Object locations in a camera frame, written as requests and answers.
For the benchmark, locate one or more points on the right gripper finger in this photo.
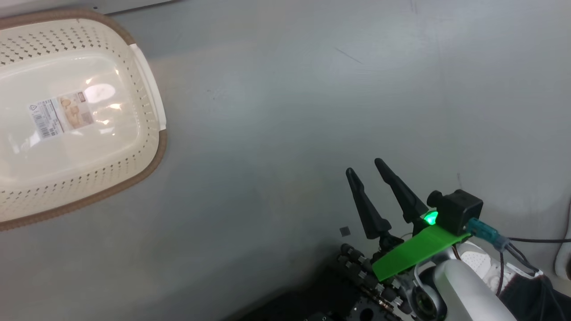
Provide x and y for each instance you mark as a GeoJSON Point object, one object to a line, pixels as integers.
{"type": "Point", "coordinates": [368, 209]}
{"type": "Point", "coordinates": [403, 196]}

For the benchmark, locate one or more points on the white sneaker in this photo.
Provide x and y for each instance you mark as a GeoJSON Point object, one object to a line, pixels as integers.
{"type": "Point", "coordinates": [479, 261]}

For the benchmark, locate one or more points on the cream perforated laundry basket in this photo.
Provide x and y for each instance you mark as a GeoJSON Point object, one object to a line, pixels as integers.
{"type": "Point", "coordinates": [111, 156]}

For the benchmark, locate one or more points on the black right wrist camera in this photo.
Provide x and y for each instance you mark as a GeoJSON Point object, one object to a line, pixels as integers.
{"type": "Point", "coordinates": [459, 209]}

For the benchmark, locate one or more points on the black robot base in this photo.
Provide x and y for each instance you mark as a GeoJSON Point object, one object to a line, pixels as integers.
{"type": "Point", "coordinates": [312, 298]}

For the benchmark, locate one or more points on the black trouser leg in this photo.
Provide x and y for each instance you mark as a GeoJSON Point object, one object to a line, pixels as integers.
{"type": "Point", "coordinates": [535, 298]}

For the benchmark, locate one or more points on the basket product label sticker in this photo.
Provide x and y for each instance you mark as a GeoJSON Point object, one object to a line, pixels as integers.
{"type": "Point", "coordinates": [58, 115]}

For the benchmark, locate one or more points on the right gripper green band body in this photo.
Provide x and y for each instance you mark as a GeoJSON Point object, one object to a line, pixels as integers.
{"type": "Point", "coordinates": [415, 252]}

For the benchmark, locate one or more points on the small grey square floor marker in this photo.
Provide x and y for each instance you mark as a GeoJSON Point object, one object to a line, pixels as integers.
{"type": "Point", "coordinates": [345, 231]}

